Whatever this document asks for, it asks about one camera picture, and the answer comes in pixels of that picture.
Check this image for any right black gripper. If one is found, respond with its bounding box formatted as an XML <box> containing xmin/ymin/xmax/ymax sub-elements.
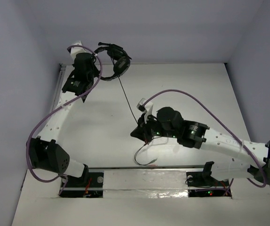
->
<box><xmin>130</xmin><ymin>112</ymin><xmax>177</xmax><ymax>144</ymax></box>

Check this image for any thin black headset cable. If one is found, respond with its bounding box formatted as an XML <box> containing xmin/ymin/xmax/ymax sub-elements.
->
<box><xmin>110</xmin><ymin>46</ymin><xmax>171</xmax><ymax>167</ymax></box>

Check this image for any black headset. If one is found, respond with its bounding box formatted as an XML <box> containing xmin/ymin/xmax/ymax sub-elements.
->
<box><xmin>94</xmin><ymin>42</ymin><xmax>132</xmax><ymax>81</ymax></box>

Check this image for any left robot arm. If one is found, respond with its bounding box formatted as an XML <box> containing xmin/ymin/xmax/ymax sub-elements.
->
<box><xmin>26</xmin><ymin>52</ymin><xmax>101</xmax><ymax>186</ymax></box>

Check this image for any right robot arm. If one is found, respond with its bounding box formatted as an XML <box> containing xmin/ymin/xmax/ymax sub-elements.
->
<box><xmin>130</xmin><ymin>107</ymin><xmax>270</xmax><ymax>185</ymax></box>

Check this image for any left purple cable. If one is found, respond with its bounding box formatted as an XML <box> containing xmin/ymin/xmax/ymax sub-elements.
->
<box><xmin>25</xmin><ymin>46</ymin><xmax>103</xmax><ymax>183</ymax></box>

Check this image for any purple cable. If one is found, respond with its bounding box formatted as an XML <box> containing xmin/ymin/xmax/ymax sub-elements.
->
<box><xmin>143</xmin><ymin>89</ymin><xmax>267</xmax><ymax>196</ymax></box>
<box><xmin>25</xmin><ymin>46</ymin><xmax>103</xmax><ymax>183</ymax></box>

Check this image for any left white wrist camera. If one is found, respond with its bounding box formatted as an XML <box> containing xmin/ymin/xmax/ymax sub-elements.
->
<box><xmin>67</xmin><ymin>40</ymin><xmax>85</xmax><ymax>60</ymax></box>

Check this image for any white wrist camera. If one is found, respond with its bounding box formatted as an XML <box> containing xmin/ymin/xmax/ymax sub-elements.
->
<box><xmin>136</xmin><ymin>98</ymin><xmax>153</xmax><ymax>124</ymax></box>
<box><xmin>67</xmin><ymin>40</ymin><xmax>85</xmax><ymax>60</ymax></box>

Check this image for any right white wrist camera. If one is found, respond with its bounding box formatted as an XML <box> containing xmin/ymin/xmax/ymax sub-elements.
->
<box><xmin>136</xmin><ymin>98</ymin><xmax>153</xmax><ymax>124</ymax></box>

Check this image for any metal rail with tape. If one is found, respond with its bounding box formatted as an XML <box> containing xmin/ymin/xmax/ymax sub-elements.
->
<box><xmin>59</xmin><ymin>166</ymin><xmax>234</xmax><ymax>198</ymax></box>

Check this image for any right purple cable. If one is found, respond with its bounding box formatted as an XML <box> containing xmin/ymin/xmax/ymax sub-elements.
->
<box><xmin>143</xmin><ymin>89</ymin><xmax>267</xmax><ymax>196</ymax></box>

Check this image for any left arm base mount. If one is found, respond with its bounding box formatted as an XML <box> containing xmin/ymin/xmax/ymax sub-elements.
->
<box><xmin>59</xmin><ymin>170</ymin><xmax>104</xmax><ymax>198</ymax></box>

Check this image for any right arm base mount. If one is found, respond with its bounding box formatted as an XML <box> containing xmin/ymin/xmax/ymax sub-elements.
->
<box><xmin>185</xmin><ymin>161</ymin><xmax>232</xmax><ymax>198</ymax></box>

